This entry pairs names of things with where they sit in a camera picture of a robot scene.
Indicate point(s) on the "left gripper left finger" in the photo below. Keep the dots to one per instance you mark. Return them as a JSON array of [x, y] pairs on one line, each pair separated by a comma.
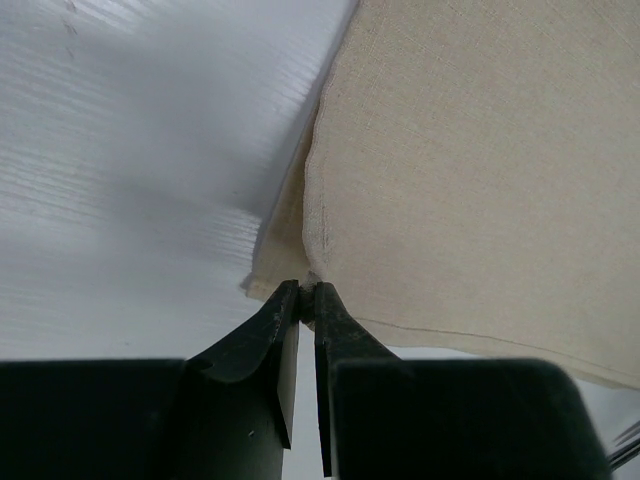
[[264, 348]]

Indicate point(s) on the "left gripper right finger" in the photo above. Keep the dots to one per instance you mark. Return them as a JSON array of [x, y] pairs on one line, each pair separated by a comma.
[[338, 336]]

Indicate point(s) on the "beige cloth napkin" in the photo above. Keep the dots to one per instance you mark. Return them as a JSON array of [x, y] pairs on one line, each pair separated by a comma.
[[471, 181]]

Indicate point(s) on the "steel fork black handle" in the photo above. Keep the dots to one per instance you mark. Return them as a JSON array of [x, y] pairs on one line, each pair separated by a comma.
[[622, 443]]

